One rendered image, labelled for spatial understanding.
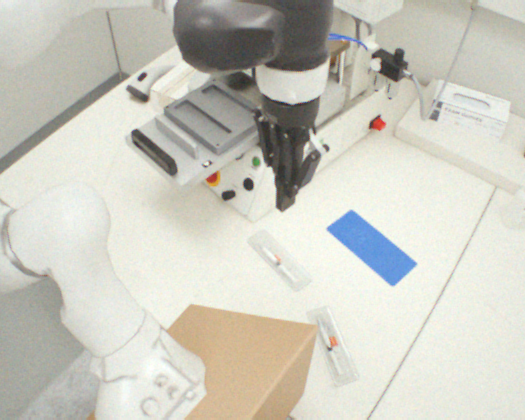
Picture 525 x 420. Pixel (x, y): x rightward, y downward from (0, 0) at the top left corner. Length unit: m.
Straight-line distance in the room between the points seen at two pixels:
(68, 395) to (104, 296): 0.44
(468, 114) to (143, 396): 1.17
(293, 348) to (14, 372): 1.50
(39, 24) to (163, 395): 0.55
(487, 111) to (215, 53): 1.16
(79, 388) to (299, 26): 0.88
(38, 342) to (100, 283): 1.40
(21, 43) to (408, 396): 0.96
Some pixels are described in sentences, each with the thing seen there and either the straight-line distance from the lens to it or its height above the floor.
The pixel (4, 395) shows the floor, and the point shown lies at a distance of 2.10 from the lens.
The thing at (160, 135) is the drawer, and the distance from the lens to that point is 1.22.
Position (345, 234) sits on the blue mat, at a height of 0.75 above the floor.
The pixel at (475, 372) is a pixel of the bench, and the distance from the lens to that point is 1.20.
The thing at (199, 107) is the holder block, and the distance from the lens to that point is 1.24.
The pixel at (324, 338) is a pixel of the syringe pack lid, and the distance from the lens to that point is 1.12.
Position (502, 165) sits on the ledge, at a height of 0.80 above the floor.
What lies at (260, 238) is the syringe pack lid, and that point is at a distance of 1.24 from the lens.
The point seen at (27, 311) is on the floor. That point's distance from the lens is 2.21.
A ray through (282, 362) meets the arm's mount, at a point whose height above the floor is 1.07.
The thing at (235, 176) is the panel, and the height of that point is 0.83.
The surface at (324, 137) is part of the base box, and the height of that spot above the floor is 0.88.
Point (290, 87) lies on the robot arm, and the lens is 0.60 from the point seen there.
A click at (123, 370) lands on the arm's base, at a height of 1.07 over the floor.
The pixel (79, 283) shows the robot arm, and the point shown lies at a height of 1.19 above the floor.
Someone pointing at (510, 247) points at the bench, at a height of 0.75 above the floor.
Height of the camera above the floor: 1.79
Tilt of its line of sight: 51 degrees down
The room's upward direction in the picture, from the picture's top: straight up
